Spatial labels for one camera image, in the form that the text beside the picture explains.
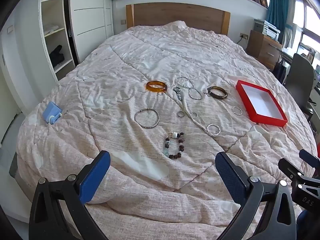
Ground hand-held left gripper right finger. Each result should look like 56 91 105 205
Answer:
215 151 298 240

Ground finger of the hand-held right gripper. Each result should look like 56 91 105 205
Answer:
278 157 304 181
299 149 320 167

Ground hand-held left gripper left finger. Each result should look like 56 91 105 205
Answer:
29 150 111 240

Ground twisted silver bangle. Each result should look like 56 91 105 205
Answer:
206 124 221 136

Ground beaded bracelet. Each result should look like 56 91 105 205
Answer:
165 131 186 160

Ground large thin silver bangle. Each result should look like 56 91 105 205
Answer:
134 108 160 129

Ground red shallow box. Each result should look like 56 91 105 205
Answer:
236 80 289 128

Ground silver chain necklace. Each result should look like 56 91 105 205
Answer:
174 76 209 130

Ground silver chain bracelet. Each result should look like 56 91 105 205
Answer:
188 88 203 100

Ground silver wristwatch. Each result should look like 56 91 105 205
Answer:
173 87 184 102

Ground amber bangle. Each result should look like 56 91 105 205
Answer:
146 80 168 94

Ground blue plastic device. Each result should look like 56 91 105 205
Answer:
42 101 63 126

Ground grey office chair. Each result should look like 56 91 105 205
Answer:
283 53 320 128

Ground dark brown bangle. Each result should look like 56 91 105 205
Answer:
207 86 228 100

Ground black bag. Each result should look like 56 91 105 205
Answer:
272 62 287 81

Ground dark desk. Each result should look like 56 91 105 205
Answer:
278 48 320 67

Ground wooden dresser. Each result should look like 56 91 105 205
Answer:
246 30 283 71

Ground black folded clothing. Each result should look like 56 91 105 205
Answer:
48 45 65 68

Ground bed with cream quilt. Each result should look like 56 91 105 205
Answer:
16 20 318 240

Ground white printer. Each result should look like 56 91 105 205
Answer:
253 19 281 42

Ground long teal curtain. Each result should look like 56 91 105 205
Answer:
265 0 296 48

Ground white folded clothing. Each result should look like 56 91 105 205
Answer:
44 23 60 34

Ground white wardrobe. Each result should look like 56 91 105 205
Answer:
37 0 114 81

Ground wooden headboard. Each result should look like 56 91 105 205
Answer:
126 2 231 35

